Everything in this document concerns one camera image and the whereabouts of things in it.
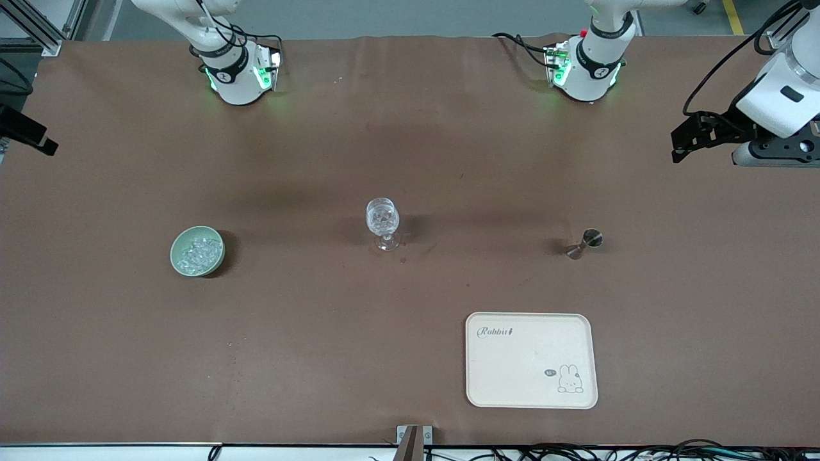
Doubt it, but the silver metal jigger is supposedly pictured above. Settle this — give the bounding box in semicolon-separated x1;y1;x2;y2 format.
565;228;604;261

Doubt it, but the clear ice cube pile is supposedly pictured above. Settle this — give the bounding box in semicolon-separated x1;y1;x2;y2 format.
368;202;398;233
177;236;222;273

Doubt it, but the clear stemmed wine glass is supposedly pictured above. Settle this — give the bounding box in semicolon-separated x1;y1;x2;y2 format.
365;197;403;252

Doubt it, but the pale green ceramic bowl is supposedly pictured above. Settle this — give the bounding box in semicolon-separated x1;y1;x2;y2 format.
169;225;226;278

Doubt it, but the cream rabbit print tray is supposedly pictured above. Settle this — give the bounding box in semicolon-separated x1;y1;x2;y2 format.
465;311;599;410

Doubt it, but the brown table cover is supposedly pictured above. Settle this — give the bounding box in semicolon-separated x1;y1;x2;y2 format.
0;35;820;447

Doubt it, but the black arm wrist cable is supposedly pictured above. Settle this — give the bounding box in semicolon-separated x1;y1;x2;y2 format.
682;0;809;117

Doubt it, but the aluminium profile frame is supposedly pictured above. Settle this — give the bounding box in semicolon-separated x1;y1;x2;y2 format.
0;0;88;56

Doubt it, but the black arm base cable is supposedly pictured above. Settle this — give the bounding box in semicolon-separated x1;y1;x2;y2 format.
191;0;284;72
491;31;559;69

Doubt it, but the black cable bundle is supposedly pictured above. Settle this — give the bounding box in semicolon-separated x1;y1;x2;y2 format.
423;439;820;461

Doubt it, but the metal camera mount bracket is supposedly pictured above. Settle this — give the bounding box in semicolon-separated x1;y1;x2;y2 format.
396;425;434;461

